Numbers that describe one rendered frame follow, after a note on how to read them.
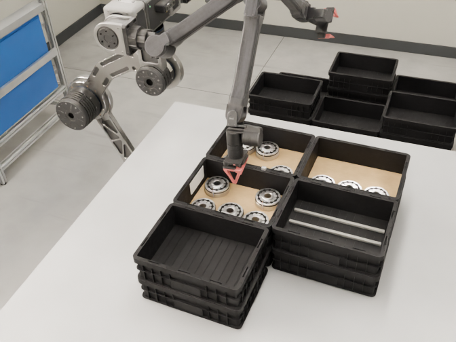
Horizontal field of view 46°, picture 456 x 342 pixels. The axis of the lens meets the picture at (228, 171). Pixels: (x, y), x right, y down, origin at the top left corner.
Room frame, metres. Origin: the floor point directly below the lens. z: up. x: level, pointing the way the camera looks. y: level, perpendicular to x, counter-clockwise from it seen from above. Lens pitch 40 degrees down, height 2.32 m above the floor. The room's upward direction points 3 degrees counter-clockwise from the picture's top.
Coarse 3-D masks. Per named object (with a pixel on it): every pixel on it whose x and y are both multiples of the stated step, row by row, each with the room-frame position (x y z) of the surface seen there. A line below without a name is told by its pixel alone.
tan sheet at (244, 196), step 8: (232, 184) 1.72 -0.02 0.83; (200, 192) 1.68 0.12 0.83; (232, 192) 1.67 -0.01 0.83; (240, 192) 1.67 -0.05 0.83; (248, 192) 1.66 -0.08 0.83; (256, 192) 1.66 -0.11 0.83; (192, 200) 1.63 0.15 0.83; (216, 200) 1.62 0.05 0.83; (224, 200) 1.62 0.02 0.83; (232, 200) 1.62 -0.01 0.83; (240, 200) 1.62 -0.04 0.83; (248, 200) 1.61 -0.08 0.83; (216, 208) 1.58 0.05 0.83; (248, 208) 1.57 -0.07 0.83; (256, 208) 1.56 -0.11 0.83
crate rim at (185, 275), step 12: (180, 204) 1.50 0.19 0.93; (216, 216) 1.43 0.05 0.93; (156, 228) 1.39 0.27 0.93; (264, 228) 1.36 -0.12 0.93; (144, 240) 1.33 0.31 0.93; (264, 240) 1.30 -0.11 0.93; (144, 264) 1.23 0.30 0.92; (156, 264) 1.22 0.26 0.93; (252, 264) 1.20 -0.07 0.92; (180, 276) 1.17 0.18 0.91; (192, 276) 1.15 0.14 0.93; (216, 288) 1.12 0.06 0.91; (228, 288) 1.10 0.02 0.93; (240, 288) 1.10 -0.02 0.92
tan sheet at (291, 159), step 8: (280, 152) 1.92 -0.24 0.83; (288, 152) 1.92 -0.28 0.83; (296, 152) 1.91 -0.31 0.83; (248, 160) 1.87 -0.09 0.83; (256, 160) 1.87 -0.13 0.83; (264, 160) 1.87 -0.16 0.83; (272, 160) 1.86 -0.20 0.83; (280, 160) 1.86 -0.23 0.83; (288, 160) 1.86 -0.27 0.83; (296, 160) 1.85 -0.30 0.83
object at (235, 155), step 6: (228, 150) 1.53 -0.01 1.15; (234, 150) 1.52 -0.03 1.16; (240, 150) 1.52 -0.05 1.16; (246, 150) 1.57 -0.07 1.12; (228, 156) 1.53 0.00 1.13; (234, 156) 1.51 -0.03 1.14; (240, 156) 1.52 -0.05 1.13; (228, 162) 1.50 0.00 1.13; (234, 162) 1.49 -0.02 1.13; (240, 162) 1.49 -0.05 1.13
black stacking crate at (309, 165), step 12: (324, 144) 1.87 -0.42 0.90; (336, 144) 1.85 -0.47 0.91; (312, 156) 1.79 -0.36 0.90; (324, 156) 1.87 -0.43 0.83; (336, 156) 1.84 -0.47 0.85; (348, 156) 1.82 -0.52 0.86; (360, 156) 1.80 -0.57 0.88; (372, 156) 1.78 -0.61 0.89; (384, 156) 1.76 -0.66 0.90; (396, 156) 1.74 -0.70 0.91; (384, 168) 1.76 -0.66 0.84; (396, 168) 1.74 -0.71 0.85
